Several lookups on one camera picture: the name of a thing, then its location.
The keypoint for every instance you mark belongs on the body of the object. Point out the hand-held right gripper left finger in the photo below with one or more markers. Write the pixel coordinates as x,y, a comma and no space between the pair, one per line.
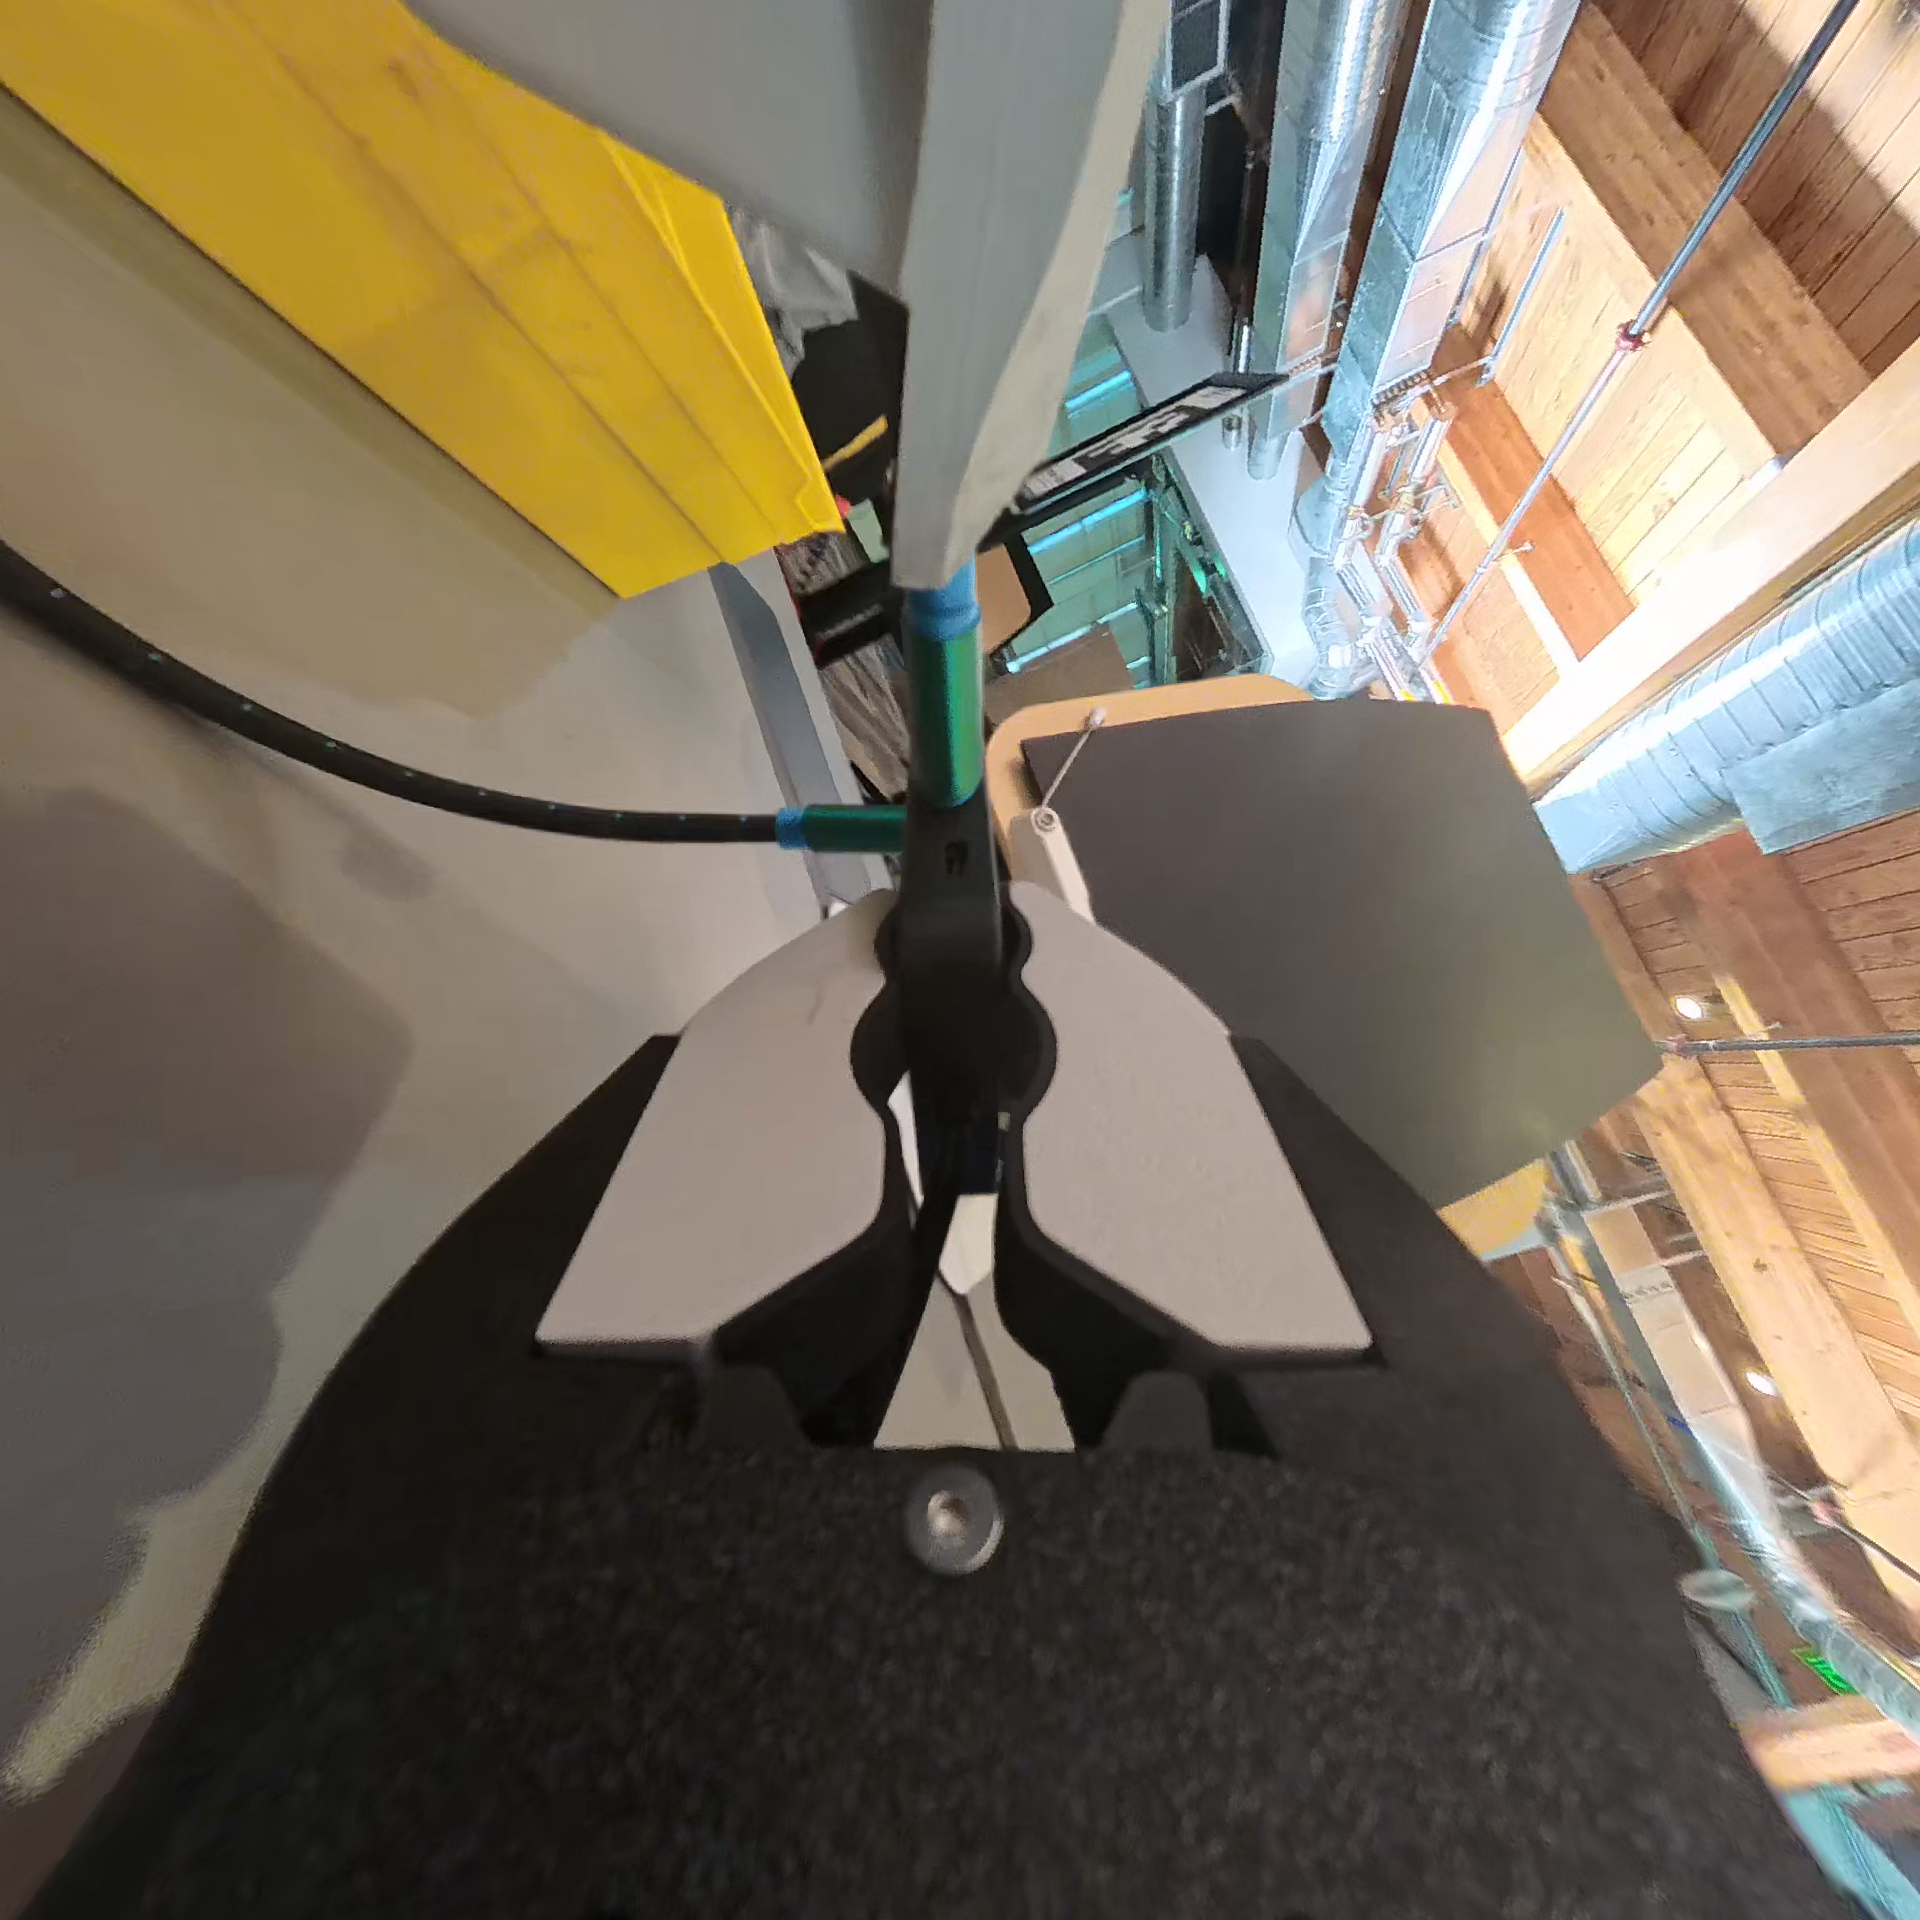
734,1185

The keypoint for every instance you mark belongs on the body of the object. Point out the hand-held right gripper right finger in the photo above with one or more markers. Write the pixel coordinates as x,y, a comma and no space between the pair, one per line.
1185,1185

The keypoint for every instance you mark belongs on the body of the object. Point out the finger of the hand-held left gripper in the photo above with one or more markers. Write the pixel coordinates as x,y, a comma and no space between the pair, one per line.
750,105
1020,180

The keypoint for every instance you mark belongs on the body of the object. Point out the yellow plastic bin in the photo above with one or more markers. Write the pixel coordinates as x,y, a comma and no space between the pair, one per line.
450,270

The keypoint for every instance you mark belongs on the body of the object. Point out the black board wooden rim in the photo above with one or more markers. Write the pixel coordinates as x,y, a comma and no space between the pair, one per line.
1321,930

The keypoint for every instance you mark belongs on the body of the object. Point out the black printed tag strip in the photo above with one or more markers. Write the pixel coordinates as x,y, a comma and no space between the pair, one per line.
1155,435

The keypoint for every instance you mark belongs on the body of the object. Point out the white clip bar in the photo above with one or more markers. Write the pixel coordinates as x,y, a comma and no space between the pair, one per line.
1059,870

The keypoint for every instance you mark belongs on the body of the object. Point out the cardboard box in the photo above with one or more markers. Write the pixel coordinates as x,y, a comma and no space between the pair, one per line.
1072,663

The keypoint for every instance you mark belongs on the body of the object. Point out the silver ventilation duct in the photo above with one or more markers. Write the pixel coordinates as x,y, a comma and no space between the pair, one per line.
1725,721
1454,180
1321,180

